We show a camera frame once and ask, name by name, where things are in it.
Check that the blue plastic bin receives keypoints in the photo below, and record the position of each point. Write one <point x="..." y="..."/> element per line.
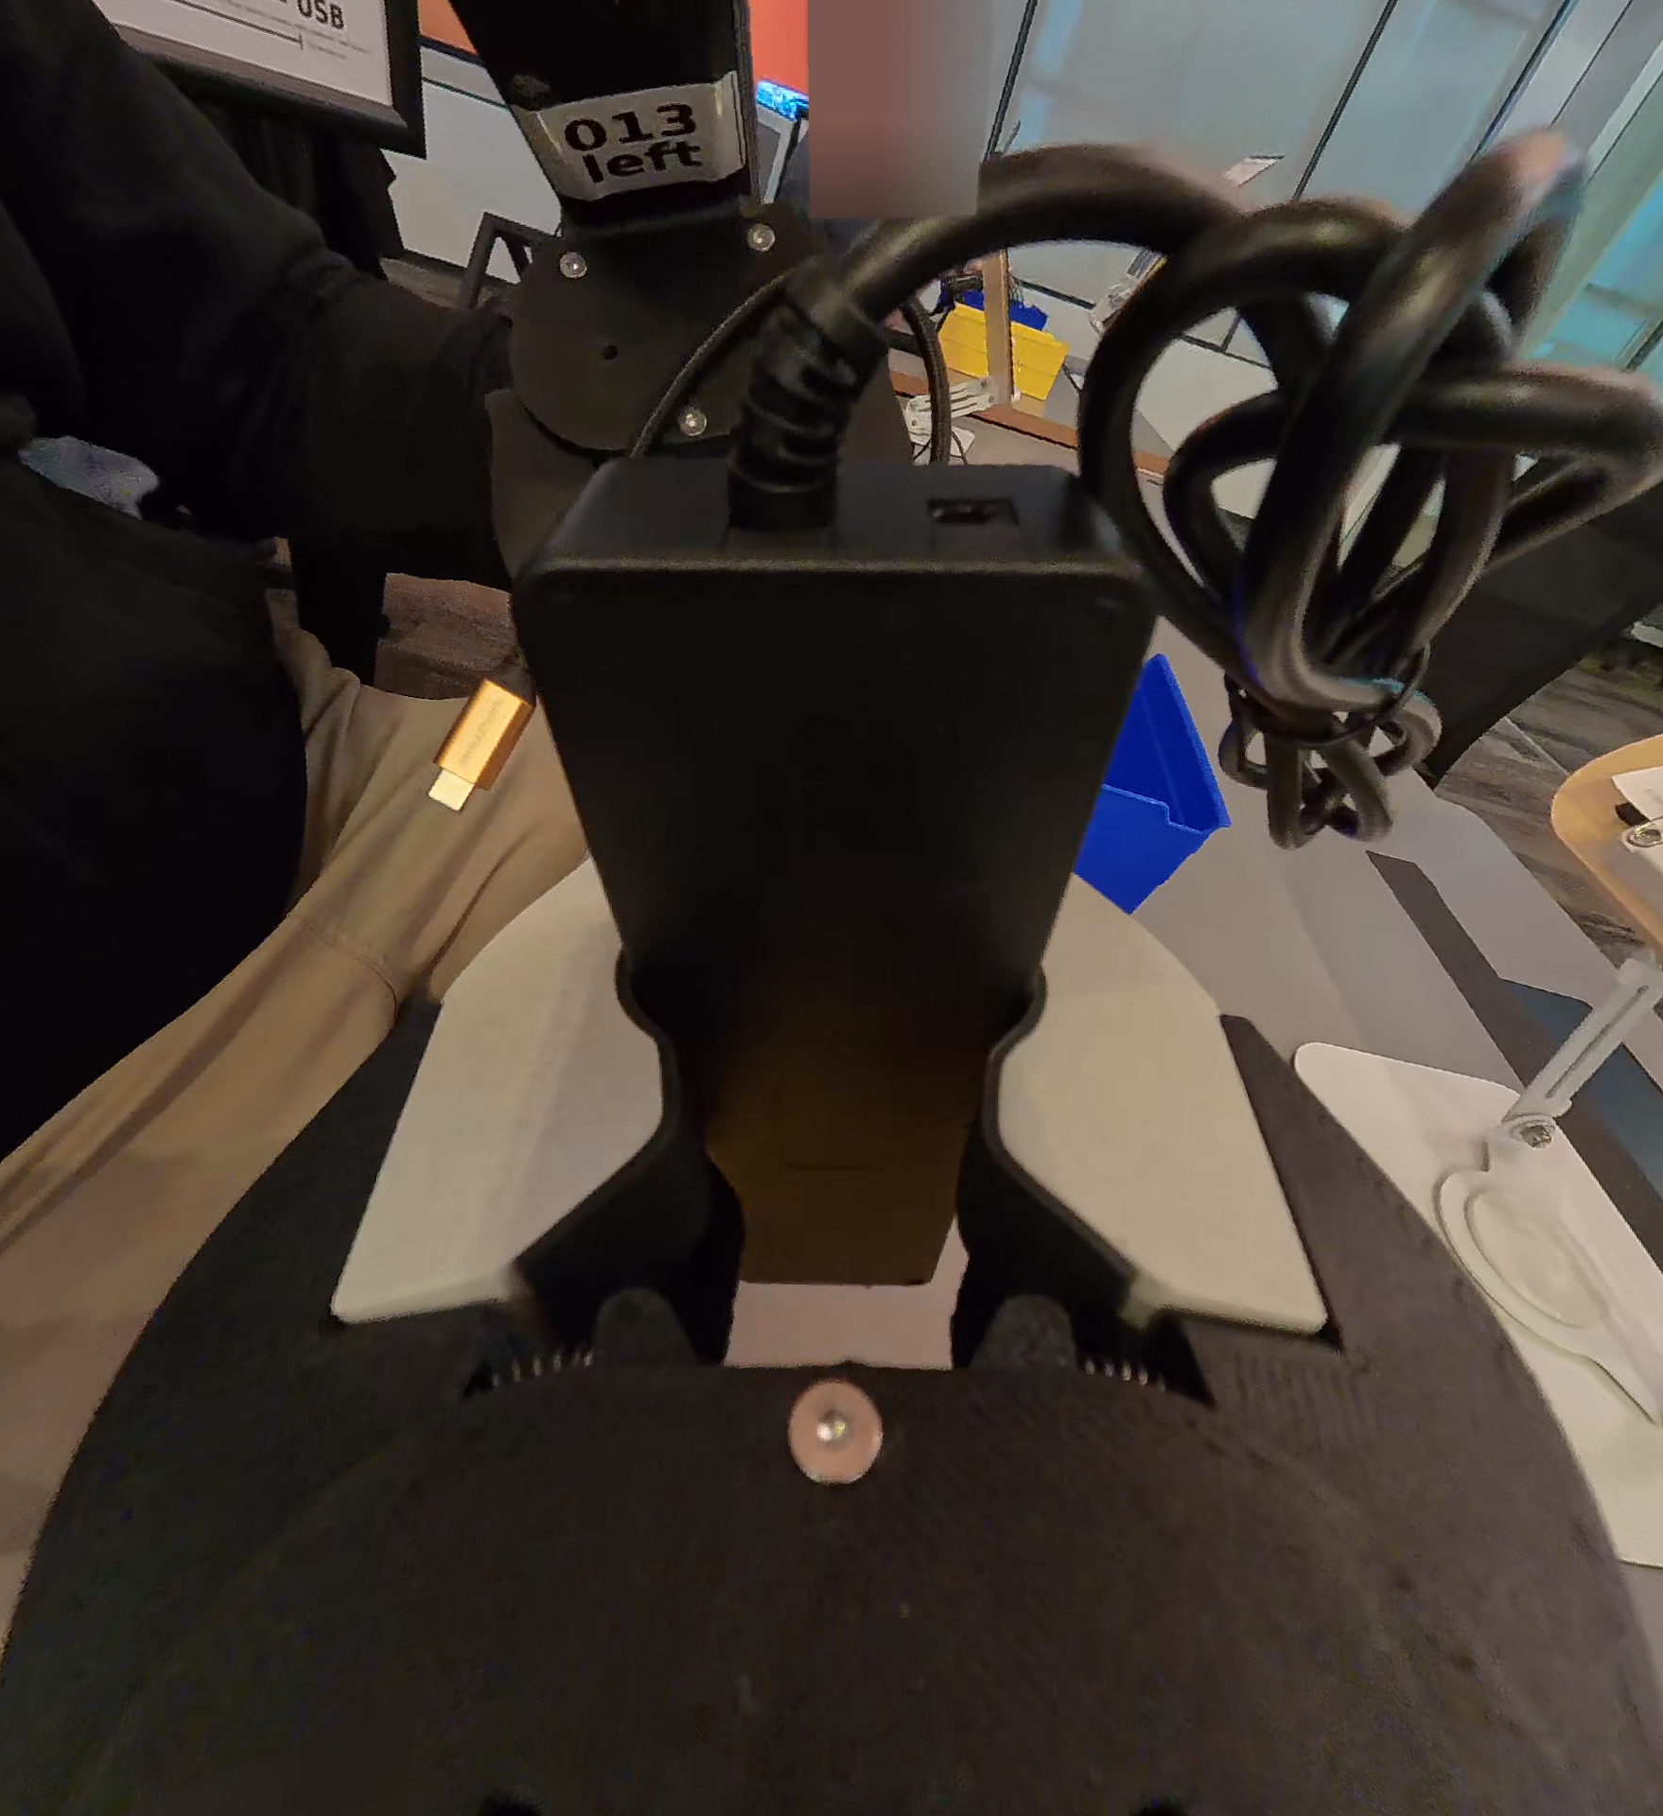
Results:
<point x="1151" y="795"/>

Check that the black framed sign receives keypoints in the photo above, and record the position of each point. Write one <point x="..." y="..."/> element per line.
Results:
<point x="279" y="49"/>

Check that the light wooden board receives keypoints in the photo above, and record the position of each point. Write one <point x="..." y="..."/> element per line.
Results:
<point x="1626" y="865"/>

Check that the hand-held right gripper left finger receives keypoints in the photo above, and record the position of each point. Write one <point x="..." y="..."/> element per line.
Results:
<point x="491" y="1135"/>

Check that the person's black top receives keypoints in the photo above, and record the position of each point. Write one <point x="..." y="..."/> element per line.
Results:
<point x="80" y="638"/>

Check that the small yellow storage bin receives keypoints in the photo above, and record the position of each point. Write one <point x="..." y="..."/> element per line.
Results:
<point x="1002" y="348"/>

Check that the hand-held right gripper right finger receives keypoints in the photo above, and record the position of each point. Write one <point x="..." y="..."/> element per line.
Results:
<point x="1159" y="1135"/>

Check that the person's left forearm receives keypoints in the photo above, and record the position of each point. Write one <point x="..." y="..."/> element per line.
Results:
<point x="349" y="382"/>

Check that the white stand base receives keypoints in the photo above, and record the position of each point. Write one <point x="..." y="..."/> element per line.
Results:
<point x="1512" y="1277"/>

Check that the black power adapter brick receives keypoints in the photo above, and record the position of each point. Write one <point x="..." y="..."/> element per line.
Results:
<point x="831" y="795"/>

